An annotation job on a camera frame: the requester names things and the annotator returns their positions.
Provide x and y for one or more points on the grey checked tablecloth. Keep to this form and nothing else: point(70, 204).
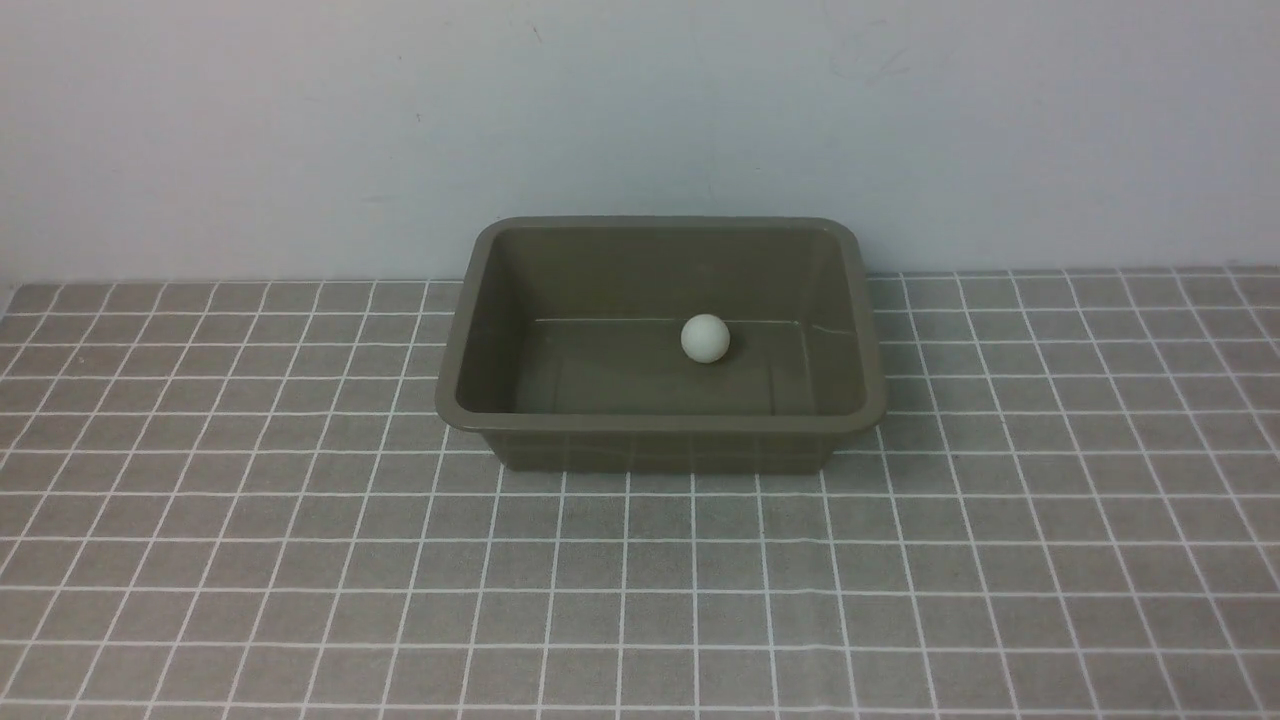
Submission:
point(236, 501)

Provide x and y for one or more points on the white table-tennis ball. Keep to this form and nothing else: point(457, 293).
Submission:
point(705, 338)

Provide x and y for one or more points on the olive green plastic bin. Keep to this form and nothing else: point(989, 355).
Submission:
point(564, 352)

